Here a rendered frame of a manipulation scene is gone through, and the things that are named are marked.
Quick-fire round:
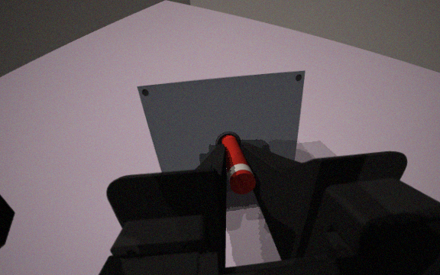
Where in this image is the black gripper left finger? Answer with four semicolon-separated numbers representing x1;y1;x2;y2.
106;144;227;268

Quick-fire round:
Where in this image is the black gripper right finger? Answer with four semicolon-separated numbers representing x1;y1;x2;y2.
241;142;407;260

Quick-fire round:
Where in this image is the grey flat panel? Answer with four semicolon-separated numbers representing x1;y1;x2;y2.
137;71;306;173

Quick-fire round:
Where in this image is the red peg with white band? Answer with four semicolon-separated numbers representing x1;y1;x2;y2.
221;134;256;195

